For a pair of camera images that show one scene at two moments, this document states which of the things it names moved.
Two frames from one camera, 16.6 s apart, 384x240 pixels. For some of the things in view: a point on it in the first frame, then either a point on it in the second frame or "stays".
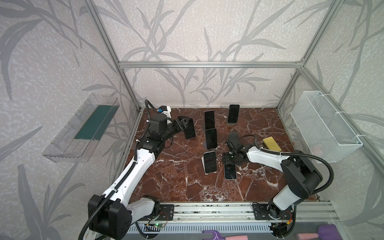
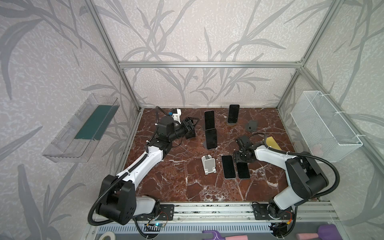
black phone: x=211 y=138 stays
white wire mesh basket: x=328 y=134 stays
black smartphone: x=210 y=161 → x=243 y=170
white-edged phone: x=230 y=172 stays
